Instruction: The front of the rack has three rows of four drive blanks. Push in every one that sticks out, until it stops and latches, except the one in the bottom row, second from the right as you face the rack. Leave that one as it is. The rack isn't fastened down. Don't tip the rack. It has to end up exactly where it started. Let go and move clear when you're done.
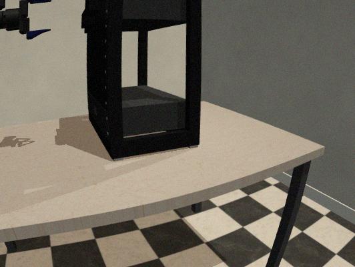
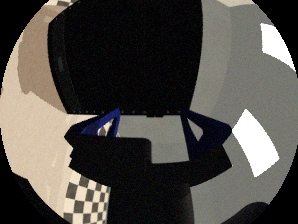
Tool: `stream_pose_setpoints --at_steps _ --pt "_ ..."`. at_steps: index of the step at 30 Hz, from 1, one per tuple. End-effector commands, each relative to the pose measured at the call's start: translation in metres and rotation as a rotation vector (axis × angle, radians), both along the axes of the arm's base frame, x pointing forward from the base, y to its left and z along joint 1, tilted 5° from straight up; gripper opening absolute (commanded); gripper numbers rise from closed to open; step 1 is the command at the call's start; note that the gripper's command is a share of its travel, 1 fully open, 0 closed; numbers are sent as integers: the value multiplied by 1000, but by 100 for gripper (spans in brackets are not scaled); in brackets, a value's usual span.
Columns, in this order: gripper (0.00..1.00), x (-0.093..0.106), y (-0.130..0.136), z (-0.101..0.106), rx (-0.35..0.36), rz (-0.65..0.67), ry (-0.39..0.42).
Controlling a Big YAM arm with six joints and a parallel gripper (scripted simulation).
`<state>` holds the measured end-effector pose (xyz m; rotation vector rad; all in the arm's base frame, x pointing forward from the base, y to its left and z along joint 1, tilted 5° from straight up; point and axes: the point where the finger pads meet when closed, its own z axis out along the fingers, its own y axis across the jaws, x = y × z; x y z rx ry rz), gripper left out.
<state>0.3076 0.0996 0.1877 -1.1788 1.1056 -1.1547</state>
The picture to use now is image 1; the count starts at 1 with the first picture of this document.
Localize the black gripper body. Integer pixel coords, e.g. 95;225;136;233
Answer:
3;0;29;36

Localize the black metal rack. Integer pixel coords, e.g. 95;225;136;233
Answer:
81;0;202;162

